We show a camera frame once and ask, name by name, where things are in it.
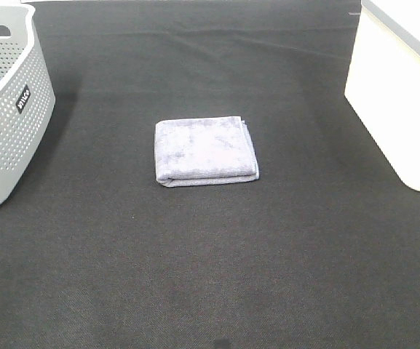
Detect black fabric table mat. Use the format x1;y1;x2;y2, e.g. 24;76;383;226
0;1;420;348

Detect grey perforated laundry basket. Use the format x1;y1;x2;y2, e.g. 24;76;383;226
0;1;55;204

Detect cream plastic storage box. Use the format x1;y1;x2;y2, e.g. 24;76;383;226
344;1;420;191

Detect lavender towel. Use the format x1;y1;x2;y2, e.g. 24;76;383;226
154;116;260;188

